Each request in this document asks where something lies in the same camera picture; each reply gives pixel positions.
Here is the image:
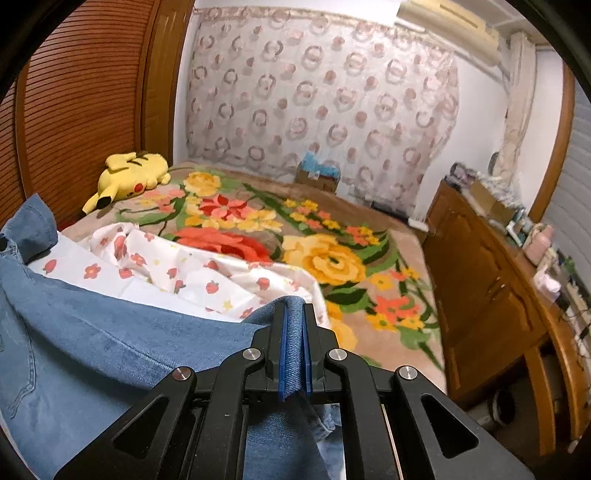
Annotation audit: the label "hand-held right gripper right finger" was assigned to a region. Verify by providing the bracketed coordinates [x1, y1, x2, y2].
[301, 302, 539, 480]

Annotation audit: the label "white window blind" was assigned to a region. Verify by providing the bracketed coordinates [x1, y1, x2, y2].
[549, 83, 591, 287]

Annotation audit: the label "circle pattern curtain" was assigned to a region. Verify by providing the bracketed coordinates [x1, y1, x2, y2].
[185, 7, 462, 217]

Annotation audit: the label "wooden cabinet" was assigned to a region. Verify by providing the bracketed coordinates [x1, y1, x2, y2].
[422, 180, 591, 457]

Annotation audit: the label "small pink white container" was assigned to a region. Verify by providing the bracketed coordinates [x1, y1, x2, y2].
[536, 272, 561, 301]

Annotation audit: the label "blue denim pants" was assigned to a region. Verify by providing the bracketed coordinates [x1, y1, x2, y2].
[0, 194, 342, 480]

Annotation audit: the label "pile of cabinet clutter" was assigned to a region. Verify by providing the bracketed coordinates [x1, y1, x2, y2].
[448, 152, 539, 241]

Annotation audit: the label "yellow plush toy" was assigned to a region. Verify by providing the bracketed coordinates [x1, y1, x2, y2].
[82, 150, 171, 214]

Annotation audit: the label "wooden louvered wardrobe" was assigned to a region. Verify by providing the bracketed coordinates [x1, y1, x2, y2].
[0, 0, 197, 232]

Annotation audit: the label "pink bottle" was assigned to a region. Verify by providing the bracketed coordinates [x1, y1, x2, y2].
[524, 225, 555, 266]

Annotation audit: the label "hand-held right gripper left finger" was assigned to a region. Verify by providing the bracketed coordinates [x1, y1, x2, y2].
[54, 300, 289, 480]

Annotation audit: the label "beige tied curtain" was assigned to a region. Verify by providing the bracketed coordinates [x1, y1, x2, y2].
[501, 32, 536, 185]

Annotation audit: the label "dark shoe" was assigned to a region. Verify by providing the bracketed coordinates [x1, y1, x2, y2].
[489, 390, 518, 428]

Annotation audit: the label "white strawberry print sheet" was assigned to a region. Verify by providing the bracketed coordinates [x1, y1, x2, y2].
[28, 222, 331, 326]

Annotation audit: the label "white air conditioner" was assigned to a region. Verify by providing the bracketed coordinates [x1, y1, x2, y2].
[394, 0, 504, 65]

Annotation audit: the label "cardboard box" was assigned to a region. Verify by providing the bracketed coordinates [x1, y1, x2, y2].
[295, 164, 340, 193]

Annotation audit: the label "floral blanket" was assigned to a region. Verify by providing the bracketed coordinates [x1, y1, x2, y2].
[60, 161, 451, 398]

